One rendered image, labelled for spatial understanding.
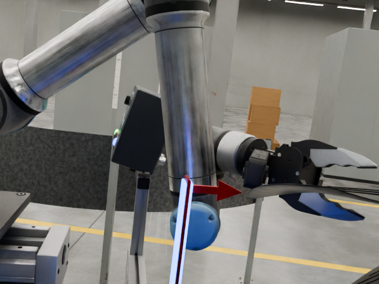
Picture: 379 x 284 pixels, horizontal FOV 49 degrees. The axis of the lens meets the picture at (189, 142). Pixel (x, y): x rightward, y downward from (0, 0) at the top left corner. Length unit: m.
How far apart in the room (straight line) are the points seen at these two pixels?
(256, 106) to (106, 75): 3.28
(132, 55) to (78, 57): 5.82
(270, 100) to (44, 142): 6.71
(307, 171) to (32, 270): 0.46
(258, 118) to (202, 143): 7.94
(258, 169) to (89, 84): 6.25
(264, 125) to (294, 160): 7.95
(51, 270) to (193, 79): 0.38
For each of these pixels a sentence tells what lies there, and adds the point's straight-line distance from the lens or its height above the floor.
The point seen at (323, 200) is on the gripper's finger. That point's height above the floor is 1.15.
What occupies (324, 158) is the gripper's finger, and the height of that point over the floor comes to 1.21.
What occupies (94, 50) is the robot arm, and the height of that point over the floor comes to 1.32.
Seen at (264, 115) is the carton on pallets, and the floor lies 0.67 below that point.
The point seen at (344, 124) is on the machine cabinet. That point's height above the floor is 0.85.
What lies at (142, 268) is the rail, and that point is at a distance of 0.99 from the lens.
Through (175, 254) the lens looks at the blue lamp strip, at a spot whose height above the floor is 1.11.
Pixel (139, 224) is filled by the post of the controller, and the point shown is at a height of 0.94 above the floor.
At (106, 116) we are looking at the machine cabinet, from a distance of 6.72.
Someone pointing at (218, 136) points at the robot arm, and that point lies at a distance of 0.73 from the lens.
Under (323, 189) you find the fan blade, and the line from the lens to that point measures 0.41.
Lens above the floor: 1.30
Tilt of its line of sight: 9 degrees down
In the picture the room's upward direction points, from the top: 7 degrees clockwise
